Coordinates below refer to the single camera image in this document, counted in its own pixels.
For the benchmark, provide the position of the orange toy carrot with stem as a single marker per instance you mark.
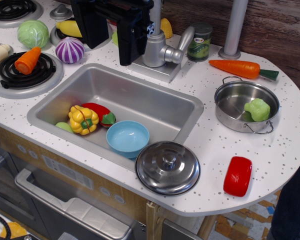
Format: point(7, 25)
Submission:
point(246, 69)

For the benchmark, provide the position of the yellow toy squash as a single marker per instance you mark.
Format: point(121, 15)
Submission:
point(69, 28)

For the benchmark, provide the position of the light green toy broccoli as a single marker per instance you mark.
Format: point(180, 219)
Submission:
point(258, 109)

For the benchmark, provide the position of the silver oven door handle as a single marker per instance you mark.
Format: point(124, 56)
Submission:
point(66, 216)

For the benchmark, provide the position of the steel pot lid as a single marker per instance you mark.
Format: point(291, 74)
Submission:
point(167, 168)

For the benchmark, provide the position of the green toy piece in sink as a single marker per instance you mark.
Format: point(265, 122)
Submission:
point(65, 126)

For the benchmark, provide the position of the light blue plastic bowl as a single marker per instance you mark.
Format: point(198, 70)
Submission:
point(127, 138)

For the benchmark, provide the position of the yellow toy corn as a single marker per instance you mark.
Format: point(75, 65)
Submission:
point(166, 27)

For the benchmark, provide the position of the yellow toy bell pepper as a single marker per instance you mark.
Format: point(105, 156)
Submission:
point(83, 120)

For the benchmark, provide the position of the yellow object bottom left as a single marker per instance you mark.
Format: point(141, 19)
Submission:
point(16, 230)

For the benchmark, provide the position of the silver stove knob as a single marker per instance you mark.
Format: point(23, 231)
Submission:
point(61, 12)

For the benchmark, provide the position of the rear right stove burner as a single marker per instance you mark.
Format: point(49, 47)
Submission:
point(56, 36)

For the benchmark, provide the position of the small steel pan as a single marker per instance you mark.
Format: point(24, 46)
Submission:
point(230, 99)

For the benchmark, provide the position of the rear left stove burner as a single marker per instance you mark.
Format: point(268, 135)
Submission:
point(15, 12)

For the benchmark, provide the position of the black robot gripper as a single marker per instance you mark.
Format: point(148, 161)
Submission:
point(132, 18)

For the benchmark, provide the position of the red toy block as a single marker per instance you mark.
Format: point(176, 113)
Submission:
point(238, 176)

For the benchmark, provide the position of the front black stove burner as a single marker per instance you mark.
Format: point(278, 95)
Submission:
point(47, 74)

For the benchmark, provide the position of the silver vertical pole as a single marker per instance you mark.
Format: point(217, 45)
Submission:
point(231, 51)

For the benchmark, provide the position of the purple striped toy onion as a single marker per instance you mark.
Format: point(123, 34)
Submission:
point(70, 50)

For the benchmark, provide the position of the red toy pepper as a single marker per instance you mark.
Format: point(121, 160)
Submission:
point(106, 117)

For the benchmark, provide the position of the silver toy faucet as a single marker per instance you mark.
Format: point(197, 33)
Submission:
point(161, 61)

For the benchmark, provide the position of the green toy can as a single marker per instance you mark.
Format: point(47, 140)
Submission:
point(198, 50)

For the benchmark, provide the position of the orange toy carrot half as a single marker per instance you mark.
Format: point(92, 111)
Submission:
point(27, 62)

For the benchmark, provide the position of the green plastic plate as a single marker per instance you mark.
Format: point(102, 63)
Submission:
point(115, 38)

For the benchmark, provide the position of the green toy cabbage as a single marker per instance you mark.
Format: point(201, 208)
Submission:
point(33, 33)

